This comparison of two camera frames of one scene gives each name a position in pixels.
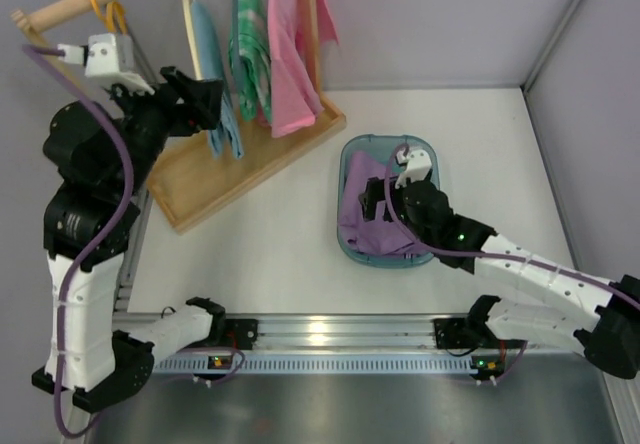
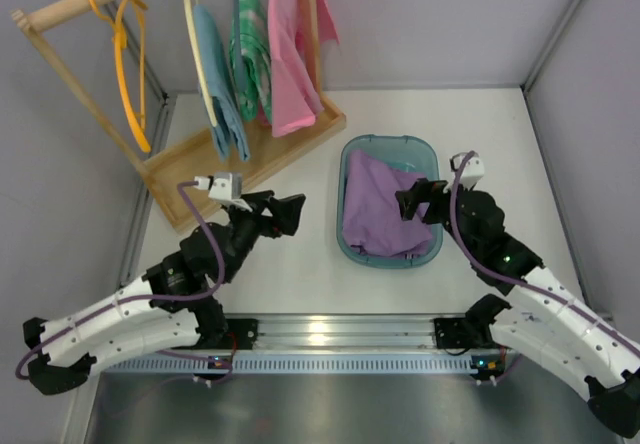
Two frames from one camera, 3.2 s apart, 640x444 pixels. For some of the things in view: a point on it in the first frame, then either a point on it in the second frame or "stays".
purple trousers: (379, 236) stays
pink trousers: (295, 96) stays
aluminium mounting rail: (322, 332) stays
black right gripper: (381, 199) to (428, 200)
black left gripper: (183, 102) to (270, 209)
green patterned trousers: (256, 89) stays
